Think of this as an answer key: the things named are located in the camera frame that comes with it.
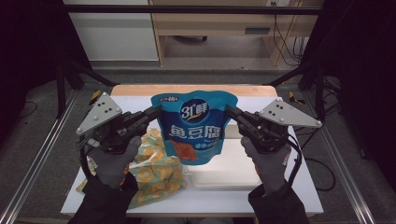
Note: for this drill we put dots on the white cabinet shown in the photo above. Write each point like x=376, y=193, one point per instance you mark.
x=115, y=34

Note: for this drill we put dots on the white plastic tray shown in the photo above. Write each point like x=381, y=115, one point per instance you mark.
x=224, y=168

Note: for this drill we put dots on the black horizontal frame bar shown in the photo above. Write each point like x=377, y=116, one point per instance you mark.
x=186, y=9

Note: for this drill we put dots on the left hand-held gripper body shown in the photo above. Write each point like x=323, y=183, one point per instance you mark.
x=102, y=121

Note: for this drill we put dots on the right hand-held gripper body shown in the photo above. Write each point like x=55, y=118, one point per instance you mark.
x=271, y=127

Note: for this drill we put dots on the person's right hand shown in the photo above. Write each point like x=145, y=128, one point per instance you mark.
x=269, y=168

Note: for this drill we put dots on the person's left hand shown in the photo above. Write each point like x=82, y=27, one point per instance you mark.
x=115, y=165

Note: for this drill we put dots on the teal bag with orange circles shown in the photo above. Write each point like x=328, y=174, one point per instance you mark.
x=158, y=174

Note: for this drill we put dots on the yellow black tape marker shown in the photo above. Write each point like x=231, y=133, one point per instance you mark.
x=295, y=98
x=94, y=97

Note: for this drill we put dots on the aluminium rail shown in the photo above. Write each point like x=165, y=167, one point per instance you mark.
x=34, y=168
x=342, y=168

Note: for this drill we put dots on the blue snack pouch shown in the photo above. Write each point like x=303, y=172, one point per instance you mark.
x=194, y=127

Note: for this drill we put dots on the black metal frame strut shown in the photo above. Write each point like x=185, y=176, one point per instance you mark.
x=74, y=74
x=306, y=76

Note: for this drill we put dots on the wooden desk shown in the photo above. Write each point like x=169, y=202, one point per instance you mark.
x=218, y=23

